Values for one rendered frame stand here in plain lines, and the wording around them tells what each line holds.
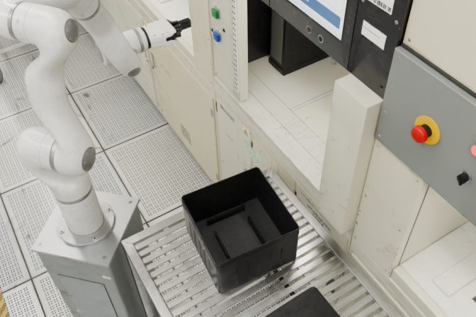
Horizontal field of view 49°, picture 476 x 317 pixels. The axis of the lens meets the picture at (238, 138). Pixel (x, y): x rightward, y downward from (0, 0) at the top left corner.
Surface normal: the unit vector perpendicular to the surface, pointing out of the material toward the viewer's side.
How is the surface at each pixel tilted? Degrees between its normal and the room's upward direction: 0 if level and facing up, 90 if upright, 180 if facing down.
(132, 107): 0
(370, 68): 90
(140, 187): 0
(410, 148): 90
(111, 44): 65
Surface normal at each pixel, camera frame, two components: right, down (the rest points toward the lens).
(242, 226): -0.03, -0.69
